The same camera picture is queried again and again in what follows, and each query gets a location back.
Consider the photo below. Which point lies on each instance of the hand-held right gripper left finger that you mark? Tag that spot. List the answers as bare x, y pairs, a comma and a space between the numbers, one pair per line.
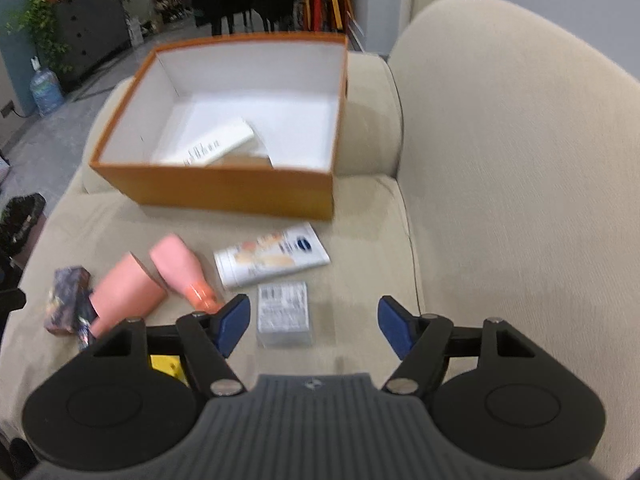
235, 322

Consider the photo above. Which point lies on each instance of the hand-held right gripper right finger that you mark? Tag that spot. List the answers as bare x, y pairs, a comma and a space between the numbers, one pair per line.
395, 325

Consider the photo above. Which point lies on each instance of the clear plastic box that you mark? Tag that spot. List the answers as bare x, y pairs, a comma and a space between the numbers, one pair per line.
282, 320

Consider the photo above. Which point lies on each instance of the white lotion box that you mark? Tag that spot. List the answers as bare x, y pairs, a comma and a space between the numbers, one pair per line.
270, 260

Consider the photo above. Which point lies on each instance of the pink bottle with orange cap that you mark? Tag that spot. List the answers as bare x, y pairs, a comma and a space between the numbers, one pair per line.
177, 265

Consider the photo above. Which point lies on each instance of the pink cup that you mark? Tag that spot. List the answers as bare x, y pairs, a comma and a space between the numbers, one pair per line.
127, 290

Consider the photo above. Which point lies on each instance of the orange cardboard box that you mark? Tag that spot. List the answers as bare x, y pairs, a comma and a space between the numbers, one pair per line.
215, 190

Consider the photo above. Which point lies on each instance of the yellow object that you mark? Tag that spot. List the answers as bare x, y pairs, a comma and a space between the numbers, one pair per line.
167, 365

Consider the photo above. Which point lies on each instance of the cream small box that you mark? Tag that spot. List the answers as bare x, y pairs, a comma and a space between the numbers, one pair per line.
250, 159

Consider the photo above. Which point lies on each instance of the purple patterned packet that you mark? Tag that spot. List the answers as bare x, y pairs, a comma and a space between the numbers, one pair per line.
67, 300

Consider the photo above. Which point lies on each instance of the white labelled box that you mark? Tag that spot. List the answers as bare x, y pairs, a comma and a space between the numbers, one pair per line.
220, 140

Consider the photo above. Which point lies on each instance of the beige sofa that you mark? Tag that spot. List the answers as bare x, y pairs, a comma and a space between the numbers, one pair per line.
500, 160

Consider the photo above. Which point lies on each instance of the black trash bag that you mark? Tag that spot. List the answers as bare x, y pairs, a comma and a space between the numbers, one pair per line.
20, 220

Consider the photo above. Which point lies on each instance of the blue water jug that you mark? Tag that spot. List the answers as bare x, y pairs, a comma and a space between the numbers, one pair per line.
46, 92

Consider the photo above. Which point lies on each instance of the dark cabinet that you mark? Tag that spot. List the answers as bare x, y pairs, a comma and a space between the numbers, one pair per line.
90, 30

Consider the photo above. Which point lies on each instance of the green ivy plant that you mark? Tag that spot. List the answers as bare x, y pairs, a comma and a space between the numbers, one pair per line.
42, 15

